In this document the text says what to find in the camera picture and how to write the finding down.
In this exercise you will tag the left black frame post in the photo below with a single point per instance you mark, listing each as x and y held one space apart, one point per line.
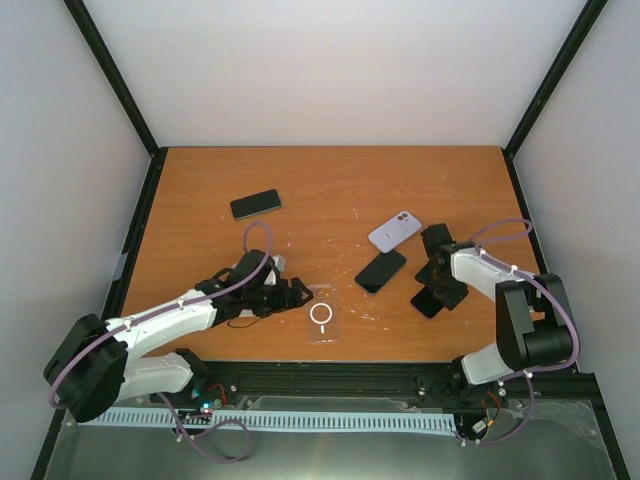
101 53

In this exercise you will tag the black frame post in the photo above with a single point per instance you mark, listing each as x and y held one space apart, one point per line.
578 33
101 53

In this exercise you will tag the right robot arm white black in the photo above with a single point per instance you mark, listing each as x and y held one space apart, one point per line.
534 327

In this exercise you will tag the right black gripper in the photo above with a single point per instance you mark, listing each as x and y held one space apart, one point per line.
449 299

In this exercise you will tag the purple phone case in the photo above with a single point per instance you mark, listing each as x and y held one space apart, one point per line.
394 232

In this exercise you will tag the clear magsafe phone case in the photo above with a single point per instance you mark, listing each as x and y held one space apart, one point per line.
322 314

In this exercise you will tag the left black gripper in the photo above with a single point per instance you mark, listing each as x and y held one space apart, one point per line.
284 302

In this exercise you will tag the light blue cable duct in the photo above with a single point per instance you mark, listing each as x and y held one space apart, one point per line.
286 421

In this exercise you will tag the right black frame post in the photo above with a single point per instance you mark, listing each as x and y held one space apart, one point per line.
578 33

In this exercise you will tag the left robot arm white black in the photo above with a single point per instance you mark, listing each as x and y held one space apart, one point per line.
102 362

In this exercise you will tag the black phone green edge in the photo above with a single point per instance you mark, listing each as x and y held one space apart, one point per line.
255 204

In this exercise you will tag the black phone pink edge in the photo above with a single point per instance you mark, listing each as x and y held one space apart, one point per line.
426 304

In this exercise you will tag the black phone near purple case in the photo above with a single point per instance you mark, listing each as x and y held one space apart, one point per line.
373 277

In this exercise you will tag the green led controller board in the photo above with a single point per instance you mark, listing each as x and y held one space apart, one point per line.
209 402

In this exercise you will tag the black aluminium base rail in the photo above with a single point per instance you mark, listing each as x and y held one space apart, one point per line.
423 385

